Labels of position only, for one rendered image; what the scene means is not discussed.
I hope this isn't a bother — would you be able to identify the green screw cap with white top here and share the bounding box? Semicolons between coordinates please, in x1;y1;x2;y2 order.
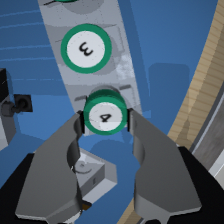
83;89;127;136

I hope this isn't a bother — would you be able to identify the white control box with blue and green buttons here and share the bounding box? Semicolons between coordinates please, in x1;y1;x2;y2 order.
0;68;33;151

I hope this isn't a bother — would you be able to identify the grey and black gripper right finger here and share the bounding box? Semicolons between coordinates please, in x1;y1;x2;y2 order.
127;108;224;224

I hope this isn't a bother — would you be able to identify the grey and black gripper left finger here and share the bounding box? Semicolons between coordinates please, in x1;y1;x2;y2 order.
0;110;85;224

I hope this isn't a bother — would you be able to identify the blue work mat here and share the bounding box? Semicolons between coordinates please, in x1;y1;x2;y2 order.
0;0;218;224

